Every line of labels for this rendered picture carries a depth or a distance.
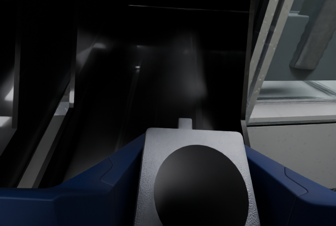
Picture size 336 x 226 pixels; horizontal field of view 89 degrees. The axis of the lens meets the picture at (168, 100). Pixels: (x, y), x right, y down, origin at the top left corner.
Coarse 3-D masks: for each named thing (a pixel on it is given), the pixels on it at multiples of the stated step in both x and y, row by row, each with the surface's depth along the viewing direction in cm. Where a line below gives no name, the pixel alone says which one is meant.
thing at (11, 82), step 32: (0, 0) 21; (32, 0) 11; (64, 0) 14; (0, 32) 19; (32, 32) 11; (64, 32) 14; (0, 64) 16; (32, 64) 11; (64, 64) 15; (0, 96) 14; (32, 96) 11; (0, 128) 13; (32, 128) 12; (0, 160) 10
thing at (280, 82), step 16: (304, 0) 66; (320, 0) 67; (288, 16) 69; (304, 16) 69; (288, 32) 72; (304, 32) 73; (288, 48) 76; (272, 64) 79; (288, 64) 80; (320, 64) 82; (272, 80) 84; (288, 80) 85; (304, 80) 86; (320, 80) 87; (272, 96) 89; (288, 96) 90; (304, 96) 91; (320, 96) 93
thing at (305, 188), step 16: (256, 160) 7; (272, 160) 7; (256, 176) 7; (272, 176) 6; (288, 176) 6; (256, 192) 7; (272, 192) 6; (288, 192) 5; (304, 192) 5; (320, 192) 5; (272, 208) 6; (288, 208) 5; (304, 208) 5; (320, 208) 4; (272, 224) 6; (288, 224) 5; (304, 224) 5; (320, 224) 4
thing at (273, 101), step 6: (258, 102) 89; (264, 102) 89; (270, 102) 89; (276, 102) 90; (282, 102) 90; (288, 102) 91; (294, 102) 91; (300, 102) 92; (306, 102) 92; (312, 102) 93; (318, 102) 93; (324, 102) 94; (330, 102) 94
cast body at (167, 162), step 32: (160, 128) 8; (160, 160) 7; (192, 160) 6; (224, 160) 6; (160, 192) 5; (192, 192) 5; (224, 192) 5; (160, 224) 6; (192, 224) 5; (224, 224) 5; (256, 224) 6
